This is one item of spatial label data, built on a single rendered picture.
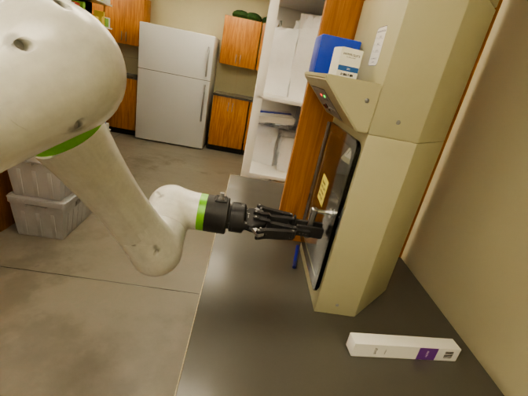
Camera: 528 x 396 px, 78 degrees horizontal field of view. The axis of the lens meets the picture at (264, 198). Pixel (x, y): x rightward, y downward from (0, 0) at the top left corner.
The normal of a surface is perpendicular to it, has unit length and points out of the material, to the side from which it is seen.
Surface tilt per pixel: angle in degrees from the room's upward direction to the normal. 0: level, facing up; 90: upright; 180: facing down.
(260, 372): 0
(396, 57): 90
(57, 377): 0
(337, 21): 90
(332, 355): 0
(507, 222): 90
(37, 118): 101
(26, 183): 95
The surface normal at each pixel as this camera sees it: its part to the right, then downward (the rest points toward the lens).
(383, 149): 0.02, 0.37
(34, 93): 0.65, 0.33
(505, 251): -0.98, -0.16
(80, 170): 0.38, 0.68
